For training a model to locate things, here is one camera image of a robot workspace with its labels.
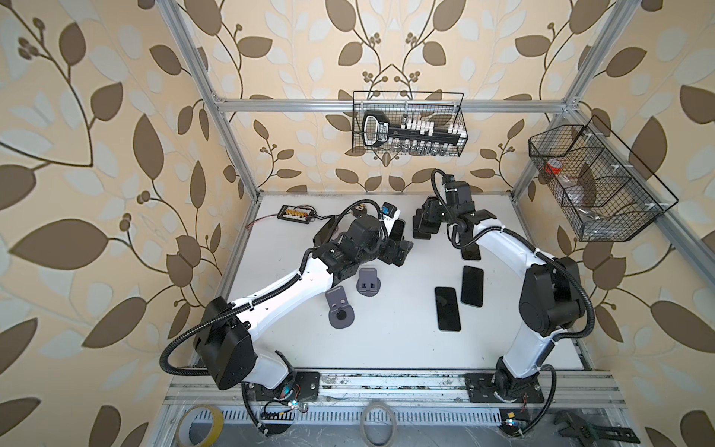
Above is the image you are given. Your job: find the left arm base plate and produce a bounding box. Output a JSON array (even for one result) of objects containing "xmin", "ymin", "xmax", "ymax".
[{"xmin": 248, "ymin": 371, "xmax": 321, "ymax": 402}]

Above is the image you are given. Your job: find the yellow tape roll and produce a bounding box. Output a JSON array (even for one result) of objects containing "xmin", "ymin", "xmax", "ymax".
[{"xmin": 174, "ymin": 405, "xmax": 225, "ymax": 447}]

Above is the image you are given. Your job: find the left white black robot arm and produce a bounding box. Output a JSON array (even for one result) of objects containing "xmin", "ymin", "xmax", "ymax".
[{"xmin": 159, "ymin": 202, "xmax": 413, "ymax": 390}]

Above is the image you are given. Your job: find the dark round stand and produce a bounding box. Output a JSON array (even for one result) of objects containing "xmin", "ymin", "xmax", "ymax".
[{"xmin": 325, "ymin": 286, "xmax": 355, "ymax": 330}]

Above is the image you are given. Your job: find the black tool in basket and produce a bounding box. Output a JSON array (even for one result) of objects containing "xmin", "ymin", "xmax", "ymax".
[{"xmin": 357, "ymin": 111, "xmax": 468, "ymax": 147}]

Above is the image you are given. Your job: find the grey round stand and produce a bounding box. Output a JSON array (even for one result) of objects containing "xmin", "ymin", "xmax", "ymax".
[{"xmin": 356, "ymin": 267, "xmax": 381, "ymax": 297}]

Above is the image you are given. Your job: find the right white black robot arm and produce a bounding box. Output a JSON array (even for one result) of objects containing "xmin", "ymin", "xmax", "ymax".
[{"xmin": 417, "ymin": 169, "xmax": 596, "ymax": 402}]

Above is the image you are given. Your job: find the grey tape ring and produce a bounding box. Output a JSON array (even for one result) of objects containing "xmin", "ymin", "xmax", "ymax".
[{"xmin": 359, "ymin": 401, "xmax": 398, "ymax": 447}]

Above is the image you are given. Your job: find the black wire basket rear wall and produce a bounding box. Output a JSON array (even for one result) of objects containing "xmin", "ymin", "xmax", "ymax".
[{"xmin": 351, "ymin": 89, "xmax": 468, "ymax": 158}]

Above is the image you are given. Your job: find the black adjustable wrench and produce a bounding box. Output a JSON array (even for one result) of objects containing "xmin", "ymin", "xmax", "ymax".
[{"xmin": 554, "ymin": 411, "xmax": 641, "ymax": 446}]

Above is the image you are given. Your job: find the black power adapter board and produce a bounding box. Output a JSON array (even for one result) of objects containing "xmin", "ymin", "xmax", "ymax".
[{"xmin": 277, "ymin": 205, "xmax": 317, "ymax": 225}]

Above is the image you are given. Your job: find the black red cable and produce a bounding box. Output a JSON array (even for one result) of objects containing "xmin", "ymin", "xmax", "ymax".
[{"xmin": 247, "ymin": 209, "xmax": 354, "ymax": 230}]

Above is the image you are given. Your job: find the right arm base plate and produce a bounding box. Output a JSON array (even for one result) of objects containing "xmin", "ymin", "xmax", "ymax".
[{"xmin": 464, "ymin": 371, "xmax": 546, "ymax": 404}]

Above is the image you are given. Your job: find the black phone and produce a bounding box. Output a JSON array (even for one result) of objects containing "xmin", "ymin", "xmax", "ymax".
[
  {"xmin": 389, "ymin": 219, "xmax": 405, "ymax": 244},
  {"xmin": 460, "ymin": 266, "xmax": 484, "ymax": 307},
  {"xmin": 460, "ymin": 242, "xmax": 482, "ymax": 261},
  {"xmin": 413, "ymin": 207, "xmax": 429, "ymax": 233},
  {"xmin": 435, "ymin": 287, "xmax": 462, "ymax": 333}
]

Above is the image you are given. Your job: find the black wire basket right wall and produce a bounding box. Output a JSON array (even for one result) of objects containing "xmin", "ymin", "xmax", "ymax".
[{"xmin": 528, "ymin": 115, "xmax": 679, "ymax": 242}]

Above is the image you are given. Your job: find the black yellow round connector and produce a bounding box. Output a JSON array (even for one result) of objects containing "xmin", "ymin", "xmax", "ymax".
[{"xmin": 351, "ymin": 203, "xmax": 368, "ymax": 217}]

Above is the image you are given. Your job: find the black wire basket wall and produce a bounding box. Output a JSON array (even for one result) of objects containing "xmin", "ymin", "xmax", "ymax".
[
  {"xmin": 528, "ymin": 115, "xmax": 679, "ymax": 242},
  {"xmin": 351, "ymin": 89, "xmax": 468, "ymax": 158}
]

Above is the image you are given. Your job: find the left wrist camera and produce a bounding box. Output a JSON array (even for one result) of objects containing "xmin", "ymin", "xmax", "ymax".
[{"xmin": 381, "ymin": 202, "xmax": 400, "ymax": 236}]

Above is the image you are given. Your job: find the black phone on folding stand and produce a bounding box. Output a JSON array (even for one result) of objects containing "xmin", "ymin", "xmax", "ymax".
[{"xmin": 389, "ymin": 219, "xmax": 405, "ymax": 244}]

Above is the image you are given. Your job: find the red cap bottle in basket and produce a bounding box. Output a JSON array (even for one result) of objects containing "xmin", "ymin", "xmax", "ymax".
[{"xmin": 544, "ymin": 158, "xmax": 563, "ymax": 177}]

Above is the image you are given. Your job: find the black rear phone stand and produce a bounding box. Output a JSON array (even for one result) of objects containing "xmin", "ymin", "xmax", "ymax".
[{"xmin": 413, "ymin": 220, "xmax": 432, "ymax": 240}]

